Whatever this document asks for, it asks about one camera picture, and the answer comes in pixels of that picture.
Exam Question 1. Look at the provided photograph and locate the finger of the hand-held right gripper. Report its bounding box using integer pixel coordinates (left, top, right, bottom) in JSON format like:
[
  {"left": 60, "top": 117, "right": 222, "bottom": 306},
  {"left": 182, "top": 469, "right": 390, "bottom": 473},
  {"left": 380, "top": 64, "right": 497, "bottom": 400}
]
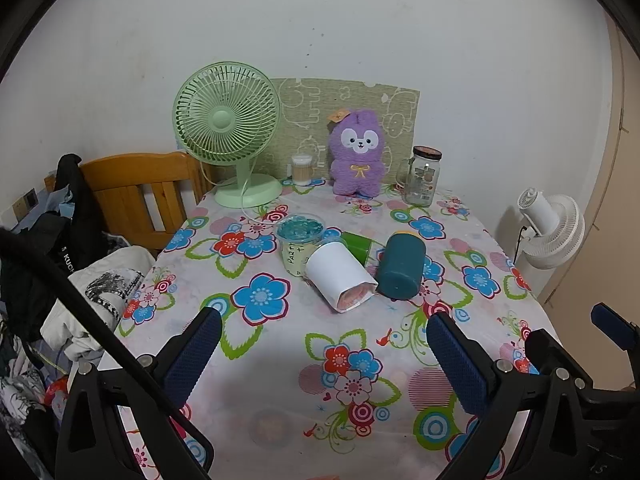
[
  {"left": 591, "top": 303, "right": 640, "bottom": 352},
  {"left": 525, "top": 329, "right": 593, "bottom": 391}
]

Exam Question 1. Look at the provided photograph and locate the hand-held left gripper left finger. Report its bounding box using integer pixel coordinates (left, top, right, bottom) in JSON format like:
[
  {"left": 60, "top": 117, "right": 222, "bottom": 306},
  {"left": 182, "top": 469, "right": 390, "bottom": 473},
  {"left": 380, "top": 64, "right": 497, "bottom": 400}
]
[{"left": 54, "top": 306, "right": 224, "bottom": 480}]

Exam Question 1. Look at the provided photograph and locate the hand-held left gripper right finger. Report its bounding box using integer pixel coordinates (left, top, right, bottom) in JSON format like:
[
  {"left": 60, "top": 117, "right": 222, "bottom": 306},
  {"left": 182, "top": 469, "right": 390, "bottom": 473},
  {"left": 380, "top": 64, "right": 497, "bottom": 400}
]
[{"left": 426, "top": 311, "right": 608, "bottom": 480}]

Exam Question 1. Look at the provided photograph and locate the white paper cup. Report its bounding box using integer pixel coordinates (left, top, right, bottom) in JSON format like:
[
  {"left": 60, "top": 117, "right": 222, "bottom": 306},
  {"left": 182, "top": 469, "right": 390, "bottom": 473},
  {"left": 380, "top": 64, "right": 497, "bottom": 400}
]
[{"left": 305, "top": 241, "right": 379, "bottom": 314}]

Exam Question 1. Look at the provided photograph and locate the teal cup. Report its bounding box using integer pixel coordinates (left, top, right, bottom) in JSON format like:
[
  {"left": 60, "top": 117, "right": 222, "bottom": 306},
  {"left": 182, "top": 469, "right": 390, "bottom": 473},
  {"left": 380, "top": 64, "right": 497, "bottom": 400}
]
[{"left": 376, "top": 231, "right": 427, "bottom": 299}]

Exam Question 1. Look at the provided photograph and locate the clear plastic cup blue lid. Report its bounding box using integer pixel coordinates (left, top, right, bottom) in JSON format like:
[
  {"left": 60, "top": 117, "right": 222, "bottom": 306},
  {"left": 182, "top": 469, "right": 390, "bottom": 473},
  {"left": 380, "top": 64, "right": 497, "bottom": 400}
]
[{"left": 276, "top": 214, "right": 327, "bottom": 278}]

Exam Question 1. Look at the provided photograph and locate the green cup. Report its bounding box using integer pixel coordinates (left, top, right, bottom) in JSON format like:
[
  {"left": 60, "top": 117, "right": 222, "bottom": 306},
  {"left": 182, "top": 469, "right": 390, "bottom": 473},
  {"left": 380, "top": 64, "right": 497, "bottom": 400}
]
[{"left": 341, "top": 230, "right": 387, "bottom": 267}]

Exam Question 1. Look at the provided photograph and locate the floral tablecloth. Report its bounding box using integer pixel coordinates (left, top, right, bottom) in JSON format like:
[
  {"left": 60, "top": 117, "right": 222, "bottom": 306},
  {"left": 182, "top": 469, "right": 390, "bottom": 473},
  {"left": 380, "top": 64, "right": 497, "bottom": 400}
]
[{"left": 114, "top": 180, "right": 566, "bottom": 480}]

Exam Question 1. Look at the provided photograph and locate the white floor fan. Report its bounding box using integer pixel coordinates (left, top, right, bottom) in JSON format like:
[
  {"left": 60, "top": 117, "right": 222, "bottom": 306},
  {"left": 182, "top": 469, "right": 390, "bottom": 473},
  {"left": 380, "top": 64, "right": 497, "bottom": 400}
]
[{"left": 515, "top": 187, "right": 586, "bottom": 281}]

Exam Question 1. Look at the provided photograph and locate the white printed cloth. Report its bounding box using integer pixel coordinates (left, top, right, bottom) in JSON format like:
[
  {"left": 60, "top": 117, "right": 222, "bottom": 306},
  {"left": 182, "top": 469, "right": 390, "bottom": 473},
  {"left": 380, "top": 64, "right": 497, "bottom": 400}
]
[{"left": 40, "top": 246, "right": 157, "bottom": 356}]

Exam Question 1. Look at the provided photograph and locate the beige door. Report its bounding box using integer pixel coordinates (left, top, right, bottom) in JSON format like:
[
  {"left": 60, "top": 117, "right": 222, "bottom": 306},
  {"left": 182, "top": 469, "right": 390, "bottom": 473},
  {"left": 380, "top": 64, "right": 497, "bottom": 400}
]
[{"left": 537, "top": 10, "right": 640, "bottom": 396}]

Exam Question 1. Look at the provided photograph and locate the black jacket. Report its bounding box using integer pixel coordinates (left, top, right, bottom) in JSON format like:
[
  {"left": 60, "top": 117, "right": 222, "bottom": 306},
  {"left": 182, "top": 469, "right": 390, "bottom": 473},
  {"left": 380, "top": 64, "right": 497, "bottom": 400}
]
[{"left": 0, "top": 154, "right": 108, "bottom": 331}]

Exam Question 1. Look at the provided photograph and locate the dark floral cloth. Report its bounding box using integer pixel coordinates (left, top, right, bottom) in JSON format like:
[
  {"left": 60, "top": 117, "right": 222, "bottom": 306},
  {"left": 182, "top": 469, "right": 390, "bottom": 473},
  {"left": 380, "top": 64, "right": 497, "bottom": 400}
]
[{"left": 0, "top": 310, "right": 71, "bottom": 480}]

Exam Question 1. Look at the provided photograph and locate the glass jar mug with lid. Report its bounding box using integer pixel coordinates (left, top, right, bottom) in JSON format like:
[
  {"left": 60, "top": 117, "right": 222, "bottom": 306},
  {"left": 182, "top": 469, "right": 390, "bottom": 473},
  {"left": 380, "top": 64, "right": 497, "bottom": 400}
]
[{"left": 396, "top": 145, "right": 443, "bottom": 206}]

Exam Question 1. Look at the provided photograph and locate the toothpick jar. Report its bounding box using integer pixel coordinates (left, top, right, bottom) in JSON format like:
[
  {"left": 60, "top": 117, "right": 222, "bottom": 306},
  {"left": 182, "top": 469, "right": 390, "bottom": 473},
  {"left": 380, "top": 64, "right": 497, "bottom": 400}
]
[{"left": 291, "top": 153, "right": 321, "bottom": 187}]

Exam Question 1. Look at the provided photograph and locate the purple plush toy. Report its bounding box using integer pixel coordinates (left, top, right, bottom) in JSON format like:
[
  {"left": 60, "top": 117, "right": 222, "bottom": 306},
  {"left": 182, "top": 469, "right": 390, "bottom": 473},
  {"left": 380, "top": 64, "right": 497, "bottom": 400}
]
[{"left": 327, "top": 108, "right": 387, "bottom": 198}]

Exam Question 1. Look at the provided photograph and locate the green desk fan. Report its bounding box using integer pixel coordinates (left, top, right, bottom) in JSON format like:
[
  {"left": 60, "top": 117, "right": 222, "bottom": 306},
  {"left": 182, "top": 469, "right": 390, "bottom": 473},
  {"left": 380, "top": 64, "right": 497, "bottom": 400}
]
[{"left": 172, "top": 61, "right": 284, "bottom": 208}]

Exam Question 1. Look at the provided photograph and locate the green patterned board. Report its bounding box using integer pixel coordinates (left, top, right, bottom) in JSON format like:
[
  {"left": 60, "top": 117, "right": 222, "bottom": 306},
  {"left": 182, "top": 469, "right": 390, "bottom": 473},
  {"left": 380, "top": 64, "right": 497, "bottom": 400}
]
[{"left": 270, "top": 77, "right": 421, "bottom": 186}]

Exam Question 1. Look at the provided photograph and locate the white fan cable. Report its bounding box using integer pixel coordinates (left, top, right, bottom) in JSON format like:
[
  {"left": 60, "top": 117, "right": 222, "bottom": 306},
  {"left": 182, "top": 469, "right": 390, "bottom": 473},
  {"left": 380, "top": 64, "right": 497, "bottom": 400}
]
[{"left": 240, "top": 175, "right": 273, "bottom": 226}]

